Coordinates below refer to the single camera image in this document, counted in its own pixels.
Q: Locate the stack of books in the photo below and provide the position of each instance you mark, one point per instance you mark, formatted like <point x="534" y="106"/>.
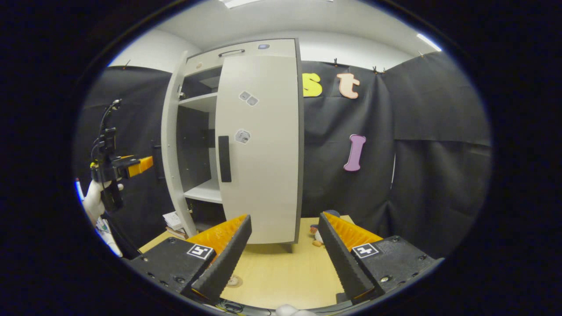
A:
<point x="174" y="221"/>

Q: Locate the black backdrop cloth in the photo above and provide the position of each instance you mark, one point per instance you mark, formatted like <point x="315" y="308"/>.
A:
<point x="439" y="175"/>

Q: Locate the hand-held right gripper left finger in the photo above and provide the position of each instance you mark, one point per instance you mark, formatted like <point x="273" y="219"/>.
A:
<point x="228" y="256"/>

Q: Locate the grey cabinet door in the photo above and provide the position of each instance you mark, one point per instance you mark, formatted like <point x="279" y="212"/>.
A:
<point x="263" y="175"/>
<point x="173" y="166"/>

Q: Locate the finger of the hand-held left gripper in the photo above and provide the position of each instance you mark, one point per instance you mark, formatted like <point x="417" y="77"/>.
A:
<point x="140" y="166"/>

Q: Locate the computer monitor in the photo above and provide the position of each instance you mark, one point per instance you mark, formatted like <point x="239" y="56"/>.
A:
<point x="103" y="228"/>

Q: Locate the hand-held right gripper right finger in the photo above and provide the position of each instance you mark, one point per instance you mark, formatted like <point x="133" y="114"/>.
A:
<point x="340" y="256"/>

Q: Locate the grey cabinet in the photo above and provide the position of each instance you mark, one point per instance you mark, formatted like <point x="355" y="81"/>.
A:
<point x="259" y="145"/>

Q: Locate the large ceiling light panel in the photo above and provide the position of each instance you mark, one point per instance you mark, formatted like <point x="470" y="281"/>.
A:
<point x="237" y="2"/>

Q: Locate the small ceiling light panel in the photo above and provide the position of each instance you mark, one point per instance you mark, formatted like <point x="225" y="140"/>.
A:
<point x="429" y="42"/>

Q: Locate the penguin plush toy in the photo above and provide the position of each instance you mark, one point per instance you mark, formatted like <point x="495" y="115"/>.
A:
<point x="317" y="235"/>

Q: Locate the round cork coaster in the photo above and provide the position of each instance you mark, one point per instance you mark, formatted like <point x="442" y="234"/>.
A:
<point x="234" y="281"/>

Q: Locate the grey cabinet drawer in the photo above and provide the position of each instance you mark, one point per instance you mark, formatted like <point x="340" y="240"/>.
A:
<point x="246" y="50"/>

